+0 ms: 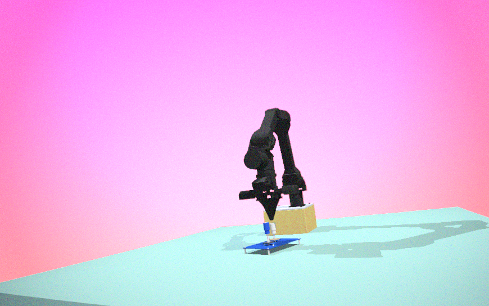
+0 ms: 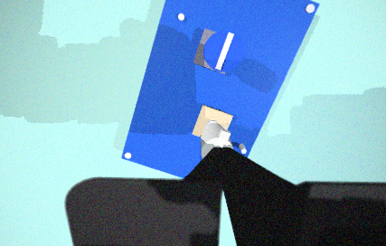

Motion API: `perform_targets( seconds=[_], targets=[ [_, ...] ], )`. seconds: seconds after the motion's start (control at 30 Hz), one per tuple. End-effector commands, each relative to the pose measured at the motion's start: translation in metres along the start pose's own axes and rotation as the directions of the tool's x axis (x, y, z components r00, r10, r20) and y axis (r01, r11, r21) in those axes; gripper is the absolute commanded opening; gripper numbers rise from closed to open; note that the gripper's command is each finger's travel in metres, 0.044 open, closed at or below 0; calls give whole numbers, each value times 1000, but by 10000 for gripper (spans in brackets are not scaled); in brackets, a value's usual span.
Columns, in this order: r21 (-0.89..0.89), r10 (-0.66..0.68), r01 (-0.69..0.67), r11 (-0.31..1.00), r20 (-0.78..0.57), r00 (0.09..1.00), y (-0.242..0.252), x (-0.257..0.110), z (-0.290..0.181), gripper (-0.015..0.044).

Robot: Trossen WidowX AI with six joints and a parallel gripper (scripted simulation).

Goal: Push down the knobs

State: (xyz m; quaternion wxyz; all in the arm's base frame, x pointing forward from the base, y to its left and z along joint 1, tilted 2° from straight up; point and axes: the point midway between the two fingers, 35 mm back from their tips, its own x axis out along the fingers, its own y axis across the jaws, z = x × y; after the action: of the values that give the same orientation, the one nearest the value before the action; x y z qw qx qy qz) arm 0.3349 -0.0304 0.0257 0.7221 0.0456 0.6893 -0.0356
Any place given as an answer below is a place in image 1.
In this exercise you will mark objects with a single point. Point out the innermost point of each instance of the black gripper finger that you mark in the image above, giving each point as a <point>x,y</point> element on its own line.
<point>273,205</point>
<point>265,203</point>

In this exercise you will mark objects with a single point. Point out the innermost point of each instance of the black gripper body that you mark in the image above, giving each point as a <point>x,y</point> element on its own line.
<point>286,190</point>

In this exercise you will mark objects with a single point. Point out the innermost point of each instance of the blue circuit board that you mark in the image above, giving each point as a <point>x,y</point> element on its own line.
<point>273,242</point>

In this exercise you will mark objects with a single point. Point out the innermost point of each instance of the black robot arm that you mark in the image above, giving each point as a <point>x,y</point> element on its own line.
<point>260,158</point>

